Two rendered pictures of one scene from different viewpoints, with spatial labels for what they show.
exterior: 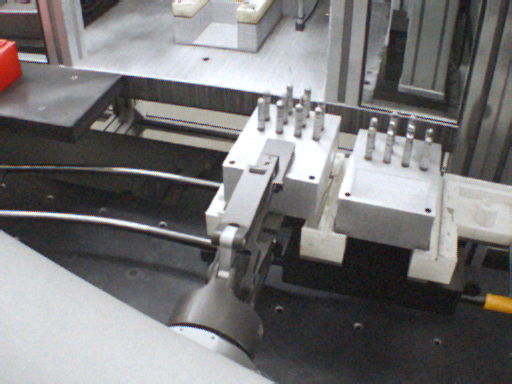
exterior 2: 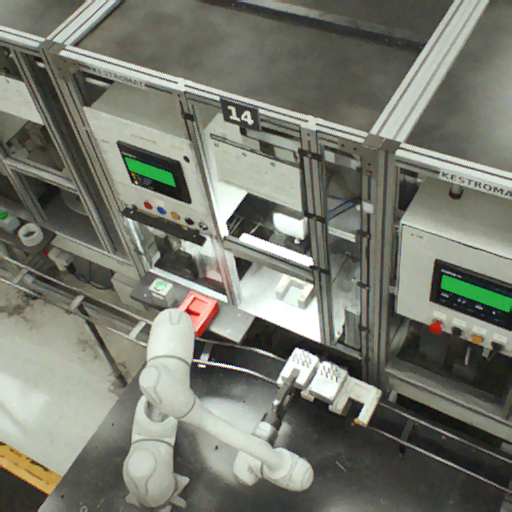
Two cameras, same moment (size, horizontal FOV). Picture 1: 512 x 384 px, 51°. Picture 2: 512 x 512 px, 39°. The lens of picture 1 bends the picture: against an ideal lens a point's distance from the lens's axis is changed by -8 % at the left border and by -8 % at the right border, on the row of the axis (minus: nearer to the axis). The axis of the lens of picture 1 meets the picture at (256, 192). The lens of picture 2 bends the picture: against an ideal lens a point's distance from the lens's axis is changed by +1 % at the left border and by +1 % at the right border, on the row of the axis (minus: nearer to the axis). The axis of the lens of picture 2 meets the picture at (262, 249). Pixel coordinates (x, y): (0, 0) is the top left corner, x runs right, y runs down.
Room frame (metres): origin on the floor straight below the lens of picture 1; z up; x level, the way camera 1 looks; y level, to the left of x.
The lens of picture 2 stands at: (-0.73, -0.43, 3.30)
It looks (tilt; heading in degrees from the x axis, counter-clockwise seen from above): 52 degrees down; 20
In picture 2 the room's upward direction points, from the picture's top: 10 degrees counter-clockwise
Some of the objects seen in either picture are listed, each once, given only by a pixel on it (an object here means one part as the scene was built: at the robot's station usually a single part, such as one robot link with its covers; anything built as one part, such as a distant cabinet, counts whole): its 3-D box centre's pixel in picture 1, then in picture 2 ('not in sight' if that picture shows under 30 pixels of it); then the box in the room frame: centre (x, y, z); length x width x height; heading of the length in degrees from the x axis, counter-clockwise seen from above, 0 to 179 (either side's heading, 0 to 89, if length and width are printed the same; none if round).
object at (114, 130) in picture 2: not in sight; (170, 153); (0.90, 0.46, 1.60); 0.42 x 0.29 x 0.46; 73
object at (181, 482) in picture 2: not in sight; (160, 491); (0.02, 0.43, 0.71); 0.22 x 0.18 x 0.06; 73
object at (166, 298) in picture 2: not in sight; (164, 292); (0.72, 0.57, 0.97); 0.08 x 0.08 x 0.12; 73
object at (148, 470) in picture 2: not in sight; (147, 472); (0.04, 0.45, 0.85); 0.18 x 0.16 x 0.22; 11
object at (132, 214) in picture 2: not in sight; (163, 223); (0.77, 0.50, 1.37); 0.36 x 0.04 x 0.04; 73
